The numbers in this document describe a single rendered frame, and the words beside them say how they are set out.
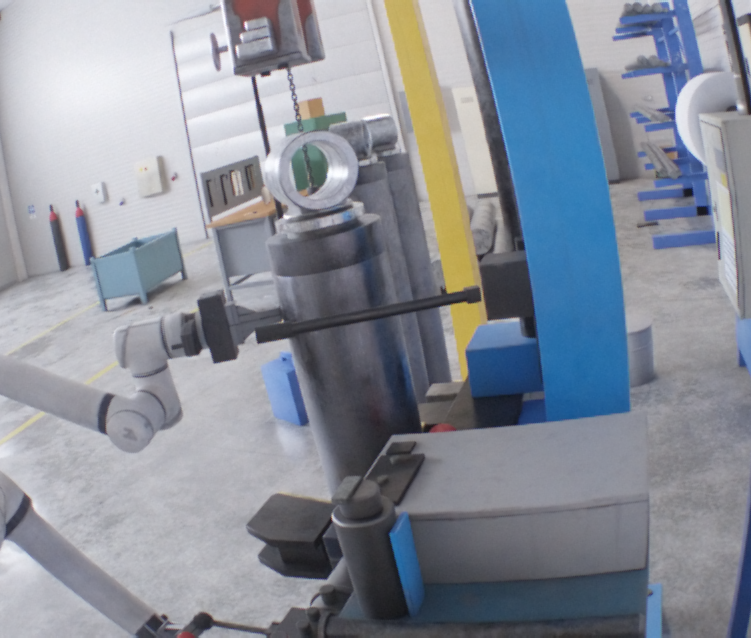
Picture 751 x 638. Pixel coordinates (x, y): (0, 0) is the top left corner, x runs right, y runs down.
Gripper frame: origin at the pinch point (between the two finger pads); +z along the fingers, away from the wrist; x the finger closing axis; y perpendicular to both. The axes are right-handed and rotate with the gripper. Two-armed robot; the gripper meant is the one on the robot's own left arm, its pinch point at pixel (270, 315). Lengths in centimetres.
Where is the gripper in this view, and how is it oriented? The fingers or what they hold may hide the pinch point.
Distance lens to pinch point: 141.8
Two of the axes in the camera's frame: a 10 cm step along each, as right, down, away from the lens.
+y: -0.6, -2.4, 9.7
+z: 9.8, -2.1, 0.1
